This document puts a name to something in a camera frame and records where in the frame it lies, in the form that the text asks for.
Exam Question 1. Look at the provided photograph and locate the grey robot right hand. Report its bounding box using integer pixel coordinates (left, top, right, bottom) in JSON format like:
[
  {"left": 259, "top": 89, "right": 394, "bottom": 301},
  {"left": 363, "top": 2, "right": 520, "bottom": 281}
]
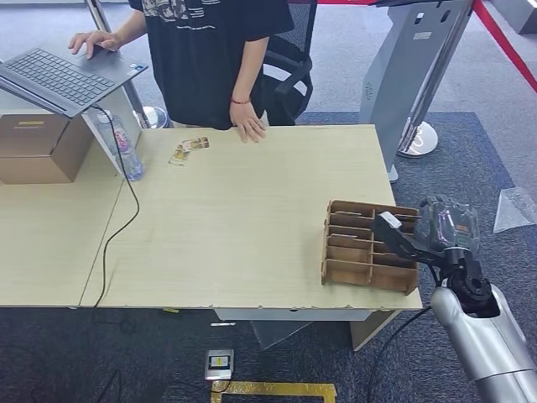
[{"left": 413, "top": 194, "right": 481, "bottom": 257}]

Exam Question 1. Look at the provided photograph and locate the person's right hand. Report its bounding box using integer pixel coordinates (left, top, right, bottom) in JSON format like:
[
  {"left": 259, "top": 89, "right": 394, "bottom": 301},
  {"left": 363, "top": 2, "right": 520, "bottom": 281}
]
[{"left": 68, "top": 30, "right": 122, "bottom": 60}]

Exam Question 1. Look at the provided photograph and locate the person's left hand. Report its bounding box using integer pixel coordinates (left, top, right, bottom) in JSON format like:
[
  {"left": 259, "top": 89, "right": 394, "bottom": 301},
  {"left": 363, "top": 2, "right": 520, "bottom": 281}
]
[{"left": 229, "top": 100, "right": 268, "bottom": 144}]

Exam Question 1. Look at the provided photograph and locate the printed card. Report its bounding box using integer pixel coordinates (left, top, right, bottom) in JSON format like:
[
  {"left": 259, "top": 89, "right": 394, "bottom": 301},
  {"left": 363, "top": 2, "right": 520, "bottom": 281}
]
[
  {"left": 183, "top": 136, "right": 210, "bottom": 152},
  {"left": 168, "top": 145, "right": 191, "bottom": 167}
]

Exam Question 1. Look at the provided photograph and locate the person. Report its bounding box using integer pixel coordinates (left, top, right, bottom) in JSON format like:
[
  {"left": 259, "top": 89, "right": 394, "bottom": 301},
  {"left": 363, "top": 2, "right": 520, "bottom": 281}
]
[{"left": 68, "top": 0, "right": 294, "bottom": 144}]

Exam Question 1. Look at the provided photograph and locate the brown wooden card organizer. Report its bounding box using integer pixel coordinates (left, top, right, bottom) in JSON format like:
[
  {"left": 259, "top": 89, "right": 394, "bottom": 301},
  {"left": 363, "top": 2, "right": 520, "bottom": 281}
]
[{"left": 321, "top": 200, "right": 421, "bottom": 296}]

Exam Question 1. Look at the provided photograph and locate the grey laptop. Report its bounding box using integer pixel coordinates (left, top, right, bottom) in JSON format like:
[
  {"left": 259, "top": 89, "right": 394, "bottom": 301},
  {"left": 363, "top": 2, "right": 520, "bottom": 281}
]
[{"left": 0, "top": 47, "right": 149, "bottom": 119}]

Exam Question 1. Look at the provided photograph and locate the black office chair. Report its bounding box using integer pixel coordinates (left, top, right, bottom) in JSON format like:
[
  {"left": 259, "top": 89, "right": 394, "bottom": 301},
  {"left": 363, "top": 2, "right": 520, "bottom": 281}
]
[{"left": 262, "top": 0, "right": 318, "bottom": 128}]

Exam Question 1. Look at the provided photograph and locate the clear plastic bag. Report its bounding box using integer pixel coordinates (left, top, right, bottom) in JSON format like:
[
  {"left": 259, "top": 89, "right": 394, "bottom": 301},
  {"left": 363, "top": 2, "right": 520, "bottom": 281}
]
[{"left": 493, "top": 186, "right": 537, "bottom": 235}]

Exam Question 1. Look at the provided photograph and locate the chrome stanchion, white round base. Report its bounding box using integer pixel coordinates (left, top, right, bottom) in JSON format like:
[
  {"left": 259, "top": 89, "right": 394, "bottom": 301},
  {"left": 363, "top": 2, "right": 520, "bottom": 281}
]
[{"left": 396, "top": 0, "right": 477, "bottom": 159}]

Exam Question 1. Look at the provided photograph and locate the clear plastic water bottle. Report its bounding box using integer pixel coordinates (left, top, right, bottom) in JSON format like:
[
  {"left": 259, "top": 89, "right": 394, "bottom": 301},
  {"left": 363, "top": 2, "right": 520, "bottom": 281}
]
[{"left": 97, "top": 109, "right": 144, "bottom": 183}]

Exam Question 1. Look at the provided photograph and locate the brown cardboard box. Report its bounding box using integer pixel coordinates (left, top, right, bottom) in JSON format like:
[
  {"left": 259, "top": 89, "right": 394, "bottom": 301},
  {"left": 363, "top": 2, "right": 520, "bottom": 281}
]
[{"left": 0, "top": 113, "right": 94, "bottom": 186}]

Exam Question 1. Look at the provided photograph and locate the beige desk leg panel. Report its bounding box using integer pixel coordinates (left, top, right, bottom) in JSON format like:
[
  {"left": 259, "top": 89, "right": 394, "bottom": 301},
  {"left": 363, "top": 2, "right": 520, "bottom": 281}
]
[{"left": 350, "top": 309, "right": 401, "bottom": 352}]

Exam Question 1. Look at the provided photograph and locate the grey kiosk stand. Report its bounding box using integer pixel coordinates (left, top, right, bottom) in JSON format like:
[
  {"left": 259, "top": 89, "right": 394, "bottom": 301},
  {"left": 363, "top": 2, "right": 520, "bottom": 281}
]
[{"left": 358, "top": 0, "right": 477, "bottom": 184}]

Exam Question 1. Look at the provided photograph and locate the red barrier belt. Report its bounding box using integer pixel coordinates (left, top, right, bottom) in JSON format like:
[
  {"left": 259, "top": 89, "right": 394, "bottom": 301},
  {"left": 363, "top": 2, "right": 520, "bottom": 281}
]
[{"left": 317, "top": 0, "right": 537, "bottom": 95}]

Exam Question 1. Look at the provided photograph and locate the grey desk underside panel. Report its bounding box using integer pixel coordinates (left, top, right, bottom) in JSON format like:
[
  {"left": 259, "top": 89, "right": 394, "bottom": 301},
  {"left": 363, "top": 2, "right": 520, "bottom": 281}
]
[{"left": 213, "top": 308, "right": 374, "bottom": 352}]

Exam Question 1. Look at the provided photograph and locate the grey box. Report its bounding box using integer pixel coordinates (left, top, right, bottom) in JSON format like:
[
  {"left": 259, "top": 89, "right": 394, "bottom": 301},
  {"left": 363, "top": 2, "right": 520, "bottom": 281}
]
[{"left": 488, "top": 0, "right": 537, "bottom": 35}]

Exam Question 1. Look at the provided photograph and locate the silver floor socket box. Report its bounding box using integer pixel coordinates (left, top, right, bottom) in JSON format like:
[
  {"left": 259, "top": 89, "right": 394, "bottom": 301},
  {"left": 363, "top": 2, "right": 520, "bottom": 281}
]
[{"left": 204, "top": 348, "right": 235, "bottom": 381}]

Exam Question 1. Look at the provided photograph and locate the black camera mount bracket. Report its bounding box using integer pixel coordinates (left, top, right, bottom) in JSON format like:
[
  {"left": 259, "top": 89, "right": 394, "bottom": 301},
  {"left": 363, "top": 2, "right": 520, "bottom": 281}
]
[{"left": 373, "top": 213, "right": 450, "bottom": 274}]

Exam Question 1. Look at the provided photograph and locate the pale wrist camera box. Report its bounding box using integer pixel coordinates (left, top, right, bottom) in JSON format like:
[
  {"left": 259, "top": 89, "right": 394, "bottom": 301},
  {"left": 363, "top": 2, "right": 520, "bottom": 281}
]
[{"left": 379, "top": 211, "right": 403, "bottom": 230}]

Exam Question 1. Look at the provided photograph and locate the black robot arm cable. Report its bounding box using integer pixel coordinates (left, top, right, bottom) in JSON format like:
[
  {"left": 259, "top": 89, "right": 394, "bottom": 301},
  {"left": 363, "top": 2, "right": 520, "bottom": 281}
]
[{"left": 367, "top": 264, "right": 442, "bottom": 403}]

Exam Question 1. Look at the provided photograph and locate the black laptop power cable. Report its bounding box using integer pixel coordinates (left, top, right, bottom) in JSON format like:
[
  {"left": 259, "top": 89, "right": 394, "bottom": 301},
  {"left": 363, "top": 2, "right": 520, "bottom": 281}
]
[{"left": 90, "top": 104, "right": 140, "bottom": 335}]

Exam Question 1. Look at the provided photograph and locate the yellow floor tape frame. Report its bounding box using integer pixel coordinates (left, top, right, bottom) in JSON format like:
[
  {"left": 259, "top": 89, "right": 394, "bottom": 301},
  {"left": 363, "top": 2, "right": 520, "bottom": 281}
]
[{"left": 210, "top": 380, "right": 338, "bottom": 403}]

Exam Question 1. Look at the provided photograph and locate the black floor cable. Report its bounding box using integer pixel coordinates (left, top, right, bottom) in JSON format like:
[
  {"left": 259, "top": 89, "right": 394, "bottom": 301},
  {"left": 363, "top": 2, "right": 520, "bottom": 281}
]
[{"left": 95, "top": 369, "right": 124, "bottom": 403}]

